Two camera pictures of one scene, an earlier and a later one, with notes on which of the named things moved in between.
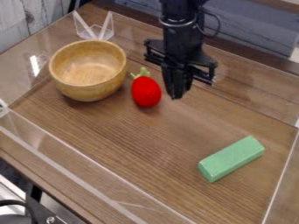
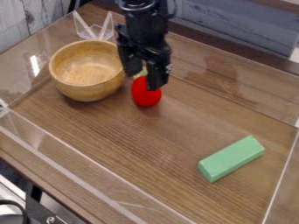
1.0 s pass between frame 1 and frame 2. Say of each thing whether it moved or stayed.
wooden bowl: stayed
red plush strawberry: stayed
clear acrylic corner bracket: stayed
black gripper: moved
